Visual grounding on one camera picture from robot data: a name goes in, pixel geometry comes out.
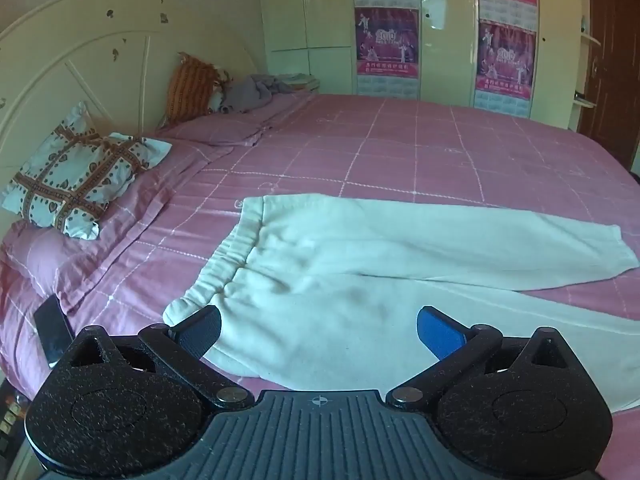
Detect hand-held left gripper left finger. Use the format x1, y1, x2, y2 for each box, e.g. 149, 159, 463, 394
62, 305, 256, 409

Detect cream corner shelves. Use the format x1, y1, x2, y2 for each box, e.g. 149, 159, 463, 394
572, 0, 603, 111

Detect dark bedside cabinet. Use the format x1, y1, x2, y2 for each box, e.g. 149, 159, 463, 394
0, 377, 32, 466

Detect pink pillow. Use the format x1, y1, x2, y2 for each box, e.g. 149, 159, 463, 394
0, 157, 173, 318
150, 92, 316, 150

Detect cream wardrobe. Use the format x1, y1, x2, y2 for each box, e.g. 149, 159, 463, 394
257, 0, 586, 131

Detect brown wooden door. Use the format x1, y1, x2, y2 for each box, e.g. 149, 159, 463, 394
575, 0, 640, 173

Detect pink checked bed sheet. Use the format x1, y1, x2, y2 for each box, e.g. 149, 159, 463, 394
0, 92, 640, 480

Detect black phone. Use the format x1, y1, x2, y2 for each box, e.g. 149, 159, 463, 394
33, 295, 76, 370

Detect orange knitted cushion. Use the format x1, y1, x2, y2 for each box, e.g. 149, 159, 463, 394
165, 51, 232, 123

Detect heart patterned white pillow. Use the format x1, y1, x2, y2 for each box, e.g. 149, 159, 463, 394
2, 101, 173, 240

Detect cream wooden headboard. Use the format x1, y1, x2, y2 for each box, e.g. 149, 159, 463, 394
0, 0, 266, 173

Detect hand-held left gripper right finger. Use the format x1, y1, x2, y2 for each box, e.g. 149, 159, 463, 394
386, 305, 581, 413

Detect grey crumpled cloth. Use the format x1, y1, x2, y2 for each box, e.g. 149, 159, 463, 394
217, 74, 321, 115

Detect white pants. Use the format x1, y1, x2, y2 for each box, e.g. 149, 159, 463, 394
162, 195, 640, 413

